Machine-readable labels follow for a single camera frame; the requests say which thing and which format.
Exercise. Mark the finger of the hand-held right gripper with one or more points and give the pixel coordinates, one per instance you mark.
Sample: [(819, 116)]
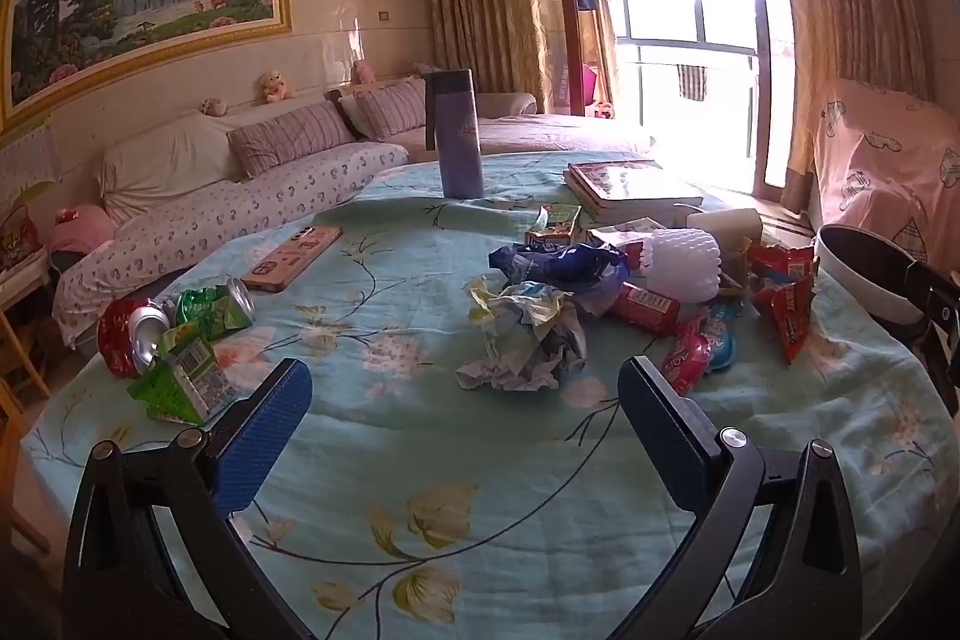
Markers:
[(941, 302)]

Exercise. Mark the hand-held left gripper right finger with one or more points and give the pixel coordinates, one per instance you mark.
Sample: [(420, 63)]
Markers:
[(667, 430)]

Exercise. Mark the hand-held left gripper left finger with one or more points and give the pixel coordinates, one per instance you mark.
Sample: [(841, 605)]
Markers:
[(262, 445)]

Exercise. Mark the white bowl with black rim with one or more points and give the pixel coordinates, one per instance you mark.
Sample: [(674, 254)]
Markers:
[(847, 302)]

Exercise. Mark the red milk carton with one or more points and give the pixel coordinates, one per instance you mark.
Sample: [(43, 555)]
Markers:
[(645, 306)]

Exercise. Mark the red candy wrapper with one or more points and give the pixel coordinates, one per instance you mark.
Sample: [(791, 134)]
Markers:
[(686, 359)]

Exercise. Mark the green juice carton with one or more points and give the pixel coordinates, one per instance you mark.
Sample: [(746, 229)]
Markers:
[(187, 377)]

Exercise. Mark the blue jelly cup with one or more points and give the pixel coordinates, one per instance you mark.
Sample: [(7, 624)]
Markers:
[(720, 340)]

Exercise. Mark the crushed green can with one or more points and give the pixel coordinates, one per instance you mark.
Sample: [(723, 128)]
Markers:
[(217, 306)]

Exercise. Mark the crumpled grey paper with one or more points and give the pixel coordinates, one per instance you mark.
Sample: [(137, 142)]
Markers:
[(532, 362)]

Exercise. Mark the red snack packet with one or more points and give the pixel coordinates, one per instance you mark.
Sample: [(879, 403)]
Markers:
[(787, 317), (780, 261)]

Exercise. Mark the floral light blue tablecloth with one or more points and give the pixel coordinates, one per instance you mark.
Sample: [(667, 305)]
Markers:
[(420, 460)]

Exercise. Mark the pink printed covered armchair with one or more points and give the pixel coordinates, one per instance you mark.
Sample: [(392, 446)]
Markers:
[(870, 160)]

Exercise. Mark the white foam fruit net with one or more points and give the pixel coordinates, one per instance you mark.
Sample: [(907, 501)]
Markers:
[(682, 261)]

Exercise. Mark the crushed red can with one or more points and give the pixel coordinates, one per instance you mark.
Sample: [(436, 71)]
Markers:
[(116, 340)]

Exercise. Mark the wooden pencil box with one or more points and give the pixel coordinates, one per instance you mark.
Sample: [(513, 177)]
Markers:
[(292, 257)]

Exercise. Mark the yellow green drink pouch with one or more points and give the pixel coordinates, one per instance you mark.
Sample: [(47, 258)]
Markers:
[(517, 306)]

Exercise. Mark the blue plastic wrapper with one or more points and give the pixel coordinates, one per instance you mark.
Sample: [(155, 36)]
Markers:
[(555, 265)]

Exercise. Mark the white red printed packet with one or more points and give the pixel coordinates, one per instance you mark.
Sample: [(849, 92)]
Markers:
[(622, 231)]

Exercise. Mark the small green box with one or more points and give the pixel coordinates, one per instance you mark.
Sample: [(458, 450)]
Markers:
[(551, 227)]

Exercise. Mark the thin book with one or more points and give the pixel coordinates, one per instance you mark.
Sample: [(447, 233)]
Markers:
[(577, 194), (589, 206)]

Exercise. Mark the red cartoon cover book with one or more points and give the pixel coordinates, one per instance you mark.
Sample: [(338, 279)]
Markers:
[(637, 183)]

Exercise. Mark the wooden chair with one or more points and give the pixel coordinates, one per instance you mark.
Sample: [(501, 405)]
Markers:
[(19, 385)]

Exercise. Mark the sofa with patterned cover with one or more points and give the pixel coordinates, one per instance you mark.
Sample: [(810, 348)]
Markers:
[(300, 175)]

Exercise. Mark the beige patterned curtain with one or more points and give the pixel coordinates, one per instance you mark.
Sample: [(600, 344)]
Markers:
[(487, 3), (840, 25)]

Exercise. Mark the white sofa cushion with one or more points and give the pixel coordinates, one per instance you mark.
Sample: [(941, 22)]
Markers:
[(165, 160)]

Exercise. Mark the striped pink pillow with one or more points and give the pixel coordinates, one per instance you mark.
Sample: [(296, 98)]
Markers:
[(292, 138), (390, 108)]

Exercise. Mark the red printed bag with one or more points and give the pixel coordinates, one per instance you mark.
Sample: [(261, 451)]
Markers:
[(19, 239)]

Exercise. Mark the hanging striped towel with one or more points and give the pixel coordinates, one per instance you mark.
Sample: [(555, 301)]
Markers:
[(691, 81)]

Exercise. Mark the small round plush toy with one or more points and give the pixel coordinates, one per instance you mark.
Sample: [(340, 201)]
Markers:
[(214, 106)]

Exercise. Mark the purple thermos bottle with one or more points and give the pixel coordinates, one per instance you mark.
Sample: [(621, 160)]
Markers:
[(457, 145)]

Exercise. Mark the magenta plastic container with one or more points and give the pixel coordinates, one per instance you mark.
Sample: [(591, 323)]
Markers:
[(590, 84)]

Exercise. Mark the cream teddy bear plush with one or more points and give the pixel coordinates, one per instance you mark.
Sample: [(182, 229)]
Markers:
[(274, 85)]

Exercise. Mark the pink plush toy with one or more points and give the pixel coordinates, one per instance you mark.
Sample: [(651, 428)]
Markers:
[(364, 72)]

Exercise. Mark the small striped pillow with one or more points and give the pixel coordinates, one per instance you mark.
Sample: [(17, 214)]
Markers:
[(429, 69)]

